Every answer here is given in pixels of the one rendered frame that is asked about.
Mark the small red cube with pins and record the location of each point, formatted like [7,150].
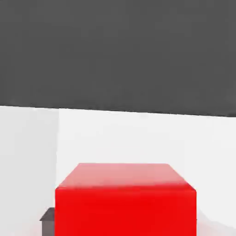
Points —
[125,210]

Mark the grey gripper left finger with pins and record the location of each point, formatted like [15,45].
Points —
[48,224]

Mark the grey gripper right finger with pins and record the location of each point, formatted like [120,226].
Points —
[208,227]

